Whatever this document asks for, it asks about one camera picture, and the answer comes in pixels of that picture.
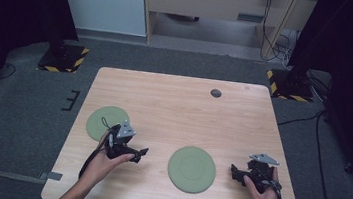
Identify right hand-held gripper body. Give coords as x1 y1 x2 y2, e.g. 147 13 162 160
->
241 150 282 196

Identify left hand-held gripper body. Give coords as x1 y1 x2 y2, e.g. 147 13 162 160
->
102 117 139 163

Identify green round plate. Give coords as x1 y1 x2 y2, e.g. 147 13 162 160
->
83 103 133 145
164 143 219 197

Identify person's left hand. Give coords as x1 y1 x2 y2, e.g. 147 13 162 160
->
81 127 138 193

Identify grey tape piece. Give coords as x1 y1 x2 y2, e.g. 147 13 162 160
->
38 169 63 183

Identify grey round table grommet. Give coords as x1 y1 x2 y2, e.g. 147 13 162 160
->
209 87 223 99

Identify black striped stand base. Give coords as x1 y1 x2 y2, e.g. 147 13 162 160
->
263 67 317 104
36 41 91 77

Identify black curtain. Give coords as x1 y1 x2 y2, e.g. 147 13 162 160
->
273 0 353 199
0 0 83 126

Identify white panel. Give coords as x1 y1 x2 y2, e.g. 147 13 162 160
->
50 0 152 38

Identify beige wooden desk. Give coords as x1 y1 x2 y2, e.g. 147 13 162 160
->
136 0 321 65

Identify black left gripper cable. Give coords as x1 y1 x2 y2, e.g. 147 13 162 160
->
77 114 114 183

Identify long black floor cable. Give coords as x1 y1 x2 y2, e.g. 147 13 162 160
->
306 110 353 199

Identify short black floor cable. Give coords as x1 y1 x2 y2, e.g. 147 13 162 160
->
276 104 327 131

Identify black floor cable loop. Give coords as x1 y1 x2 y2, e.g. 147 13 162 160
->
0 61 18 83

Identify black socket cables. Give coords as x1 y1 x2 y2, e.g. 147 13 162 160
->
258 0 300 64

